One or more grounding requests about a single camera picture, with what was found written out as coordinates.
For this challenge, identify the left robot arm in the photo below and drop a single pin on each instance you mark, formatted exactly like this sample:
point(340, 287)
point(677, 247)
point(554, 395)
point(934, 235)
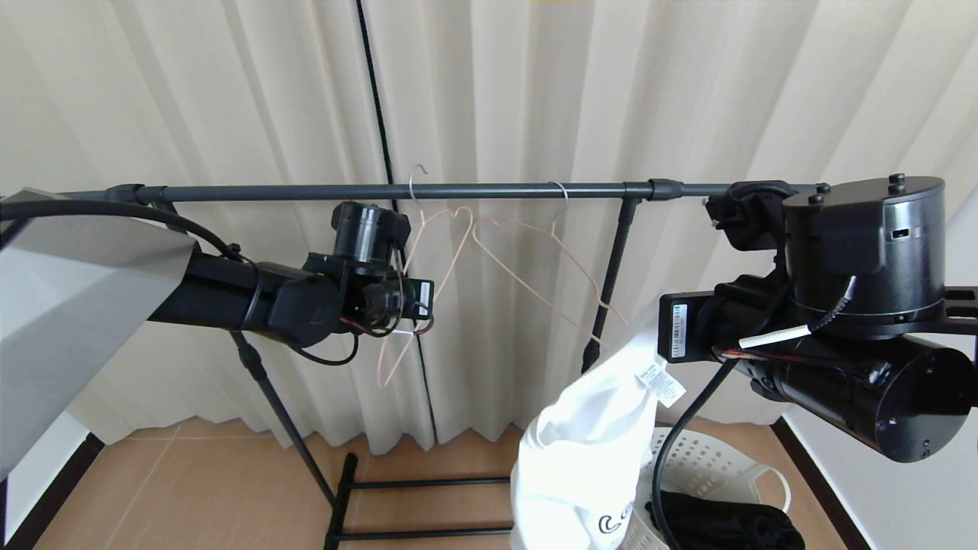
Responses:
point(76, 321)

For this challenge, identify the pink clothes hanger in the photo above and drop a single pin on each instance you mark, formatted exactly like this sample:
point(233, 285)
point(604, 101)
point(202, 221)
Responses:
point(535, 285)
point(458, 256)

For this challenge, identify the black clothes rack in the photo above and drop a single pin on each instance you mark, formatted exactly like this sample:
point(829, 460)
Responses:
point(497, 190)

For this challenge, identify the black garment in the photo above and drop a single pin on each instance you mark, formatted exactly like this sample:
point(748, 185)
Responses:
point(726, 527)

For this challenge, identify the white printed t-shirt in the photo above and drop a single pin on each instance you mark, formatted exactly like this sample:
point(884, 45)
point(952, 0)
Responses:
point(588, 458)

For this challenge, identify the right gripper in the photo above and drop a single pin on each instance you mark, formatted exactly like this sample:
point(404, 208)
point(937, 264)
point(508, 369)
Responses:
point(840, 382)

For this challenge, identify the beige curtain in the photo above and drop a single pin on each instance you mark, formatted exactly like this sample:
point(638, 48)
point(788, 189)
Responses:
point(726, 92)

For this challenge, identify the white laundry basket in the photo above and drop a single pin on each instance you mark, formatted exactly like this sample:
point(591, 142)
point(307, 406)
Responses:
point(710, 458)

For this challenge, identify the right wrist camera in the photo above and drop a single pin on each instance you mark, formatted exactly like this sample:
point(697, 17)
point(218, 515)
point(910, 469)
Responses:
point(752, 214)

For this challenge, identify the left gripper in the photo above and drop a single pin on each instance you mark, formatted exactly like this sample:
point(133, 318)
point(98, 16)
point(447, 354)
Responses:
point(382, 305)

